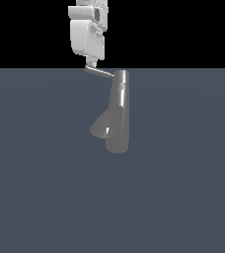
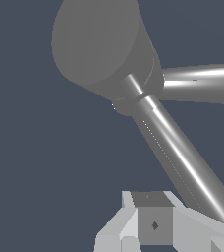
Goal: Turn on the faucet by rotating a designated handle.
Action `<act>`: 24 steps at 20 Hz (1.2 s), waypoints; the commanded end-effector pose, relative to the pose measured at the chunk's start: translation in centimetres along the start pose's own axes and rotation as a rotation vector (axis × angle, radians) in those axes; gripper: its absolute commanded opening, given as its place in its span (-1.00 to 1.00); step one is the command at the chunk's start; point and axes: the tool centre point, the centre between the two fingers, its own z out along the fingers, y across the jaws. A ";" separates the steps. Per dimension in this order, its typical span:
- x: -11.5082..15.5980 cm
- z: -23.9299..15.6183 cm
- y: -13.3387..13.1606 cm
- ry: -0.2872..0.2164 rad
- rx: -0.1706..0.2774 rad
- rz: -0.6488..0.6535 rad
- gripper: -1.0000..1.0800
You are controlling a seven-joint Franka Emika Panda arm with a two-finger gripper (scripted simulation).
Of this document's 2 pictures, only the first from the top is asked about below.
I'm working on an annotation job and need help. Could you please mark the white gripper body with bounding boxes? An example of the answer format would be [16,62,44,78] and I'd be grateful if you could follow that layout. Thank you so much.
[69,19,106,62]

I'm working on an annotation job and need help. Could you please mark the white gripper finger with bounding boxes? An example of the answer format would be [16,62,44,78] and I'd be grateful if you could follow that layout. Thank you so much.
[86,56,98,69]

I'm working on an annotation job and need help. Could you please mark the grey metal faucet handle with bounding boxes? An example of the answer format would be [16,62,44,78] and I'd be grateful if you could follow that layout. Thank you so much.
[83,64,115,79]

